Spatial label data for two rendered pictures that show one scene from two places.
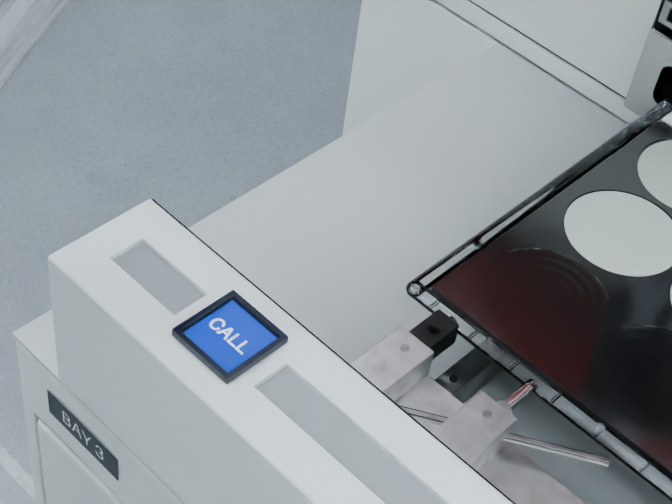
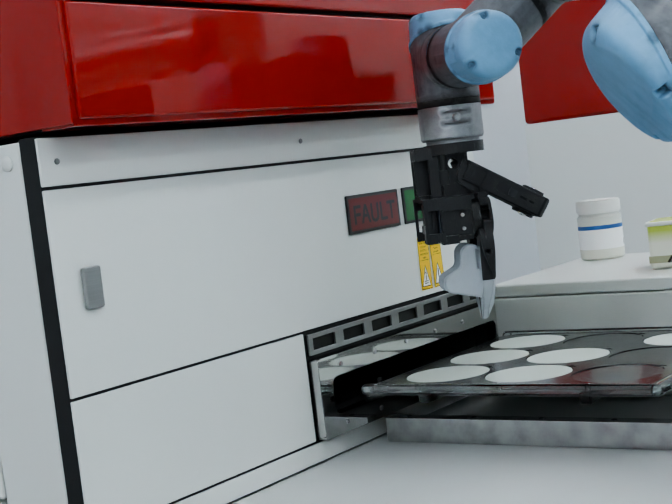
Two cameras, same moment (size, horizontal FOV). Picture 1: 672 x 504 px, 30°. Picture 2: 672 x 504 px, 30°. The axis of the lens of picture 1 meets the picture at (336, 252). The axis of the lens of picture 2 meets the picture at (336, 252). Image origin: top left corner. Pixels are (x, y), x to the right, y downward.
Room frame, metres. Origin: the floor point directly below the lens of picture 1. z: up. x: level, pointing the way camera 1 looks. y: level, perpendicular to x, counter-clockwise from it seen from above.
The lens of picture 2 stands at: (1.04, 1.18, 1.16)
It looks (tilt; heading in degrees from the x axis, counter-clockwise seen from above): 4 degrees down; 267
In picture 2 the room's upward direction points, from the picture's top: 7 degrees counter-clockwise
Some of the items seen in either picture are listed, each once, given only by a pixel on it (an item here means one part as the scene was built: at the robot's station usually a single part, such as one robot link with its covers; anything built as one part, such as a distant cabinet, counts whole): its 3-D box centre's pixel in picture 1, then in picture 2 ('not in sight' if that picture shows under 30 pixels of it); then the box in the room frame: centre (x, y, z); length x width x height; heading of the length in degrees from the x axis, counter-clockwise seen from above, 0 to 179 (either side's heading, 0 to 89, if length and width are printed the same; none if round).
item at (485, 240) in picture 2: not in sight; (482, 242); (0.79, -0.28, 1.05); 0.05 x 0.02 x 0.09; 93
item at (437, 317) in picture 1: (432, 335); not in sight; (0.63, -0.08, 0.90); 0.04 x 0.02 x 0.03; 142
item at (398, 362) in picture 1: (379, 376); not in sight; (0.58, -0.05, 0.89); 0.08 x 0.03 x 0.03; 142
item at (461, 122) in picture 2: not in sight; (451, 125); (0.81, -0.30, 1.19); 0.08 x 0.08 x 0.05
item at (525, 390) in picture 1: (514, 400); not in sight; (0.58, -0.15, 0.89); 0.05 x 0.01 x 0.01; 142
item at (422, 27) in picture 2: not in sight; (444, 59); (0.81, -0.30, 1.27); 0.09 x 0.08 x 0.11; 101
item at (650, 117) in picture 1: (551, 189); (501, 389); (0.81, -0.18, 0.90); 0.37 x 0.01 x 0.01; 142
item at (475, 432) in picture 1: (461, 444); not in sight; (0.53, -0.11, 0.89); 0.08 x 0.03 x 0.03; 142
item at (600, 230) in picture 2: not in sight; (600, 228); (0.51, -0.82, 1.01); 0.07 x 0.07 x 0.10
